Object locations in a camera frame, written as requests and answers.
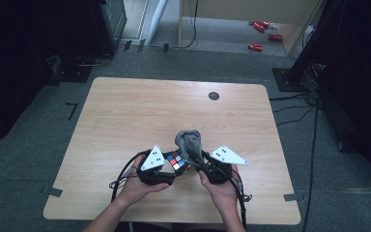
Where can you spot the black cabinet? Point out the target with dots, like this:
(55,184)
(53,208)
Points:
(111,22)

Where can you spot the person's left hand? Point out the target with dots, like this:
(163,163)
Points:
(138,191)

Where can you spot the black stand base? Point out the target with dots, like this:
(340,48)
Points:
(72,72)
(286,80)

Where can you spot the grey tape piece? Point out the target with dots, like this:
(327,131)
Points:
(53,192)
(290,197)

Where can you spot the white panel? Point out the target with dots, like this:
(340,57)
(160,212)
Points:
(157,19)

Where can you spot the person's right hand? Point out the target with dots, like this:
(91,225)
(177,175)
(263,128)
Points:
(220,193)

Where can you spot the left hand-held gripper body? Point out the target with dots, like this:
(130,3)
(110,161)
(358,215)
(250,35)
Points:
(153,164)

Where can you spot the multicoloured puzzle cube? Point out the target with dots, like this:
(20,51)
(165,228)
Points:
(177,159)

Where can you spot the light wooden furniture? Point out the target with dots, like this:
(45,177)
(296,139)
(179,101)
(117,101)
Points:
(254,9)

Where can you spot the dark round table grommet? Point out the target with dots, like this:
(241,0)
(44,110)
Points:
(214,96)

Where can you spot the red can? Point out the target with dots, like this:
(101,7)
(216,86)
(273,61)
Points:
(275,37)
(255,47)
(259,27)
(265,24)

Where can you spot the black tape strip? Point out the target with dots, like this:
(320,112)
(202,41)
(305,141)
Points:
(165,47)
(141,45)
(127,45)

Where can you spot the dark curtain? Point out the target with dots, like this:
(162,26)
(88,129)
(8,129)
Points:
(360,80)
(19,64)

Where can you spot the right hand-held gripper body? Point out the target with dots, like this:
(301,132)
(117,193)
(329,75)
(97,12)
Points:
(220,164)

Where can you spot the grey cloth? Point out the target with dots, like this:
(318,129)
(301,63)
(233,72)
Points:
(189,143)

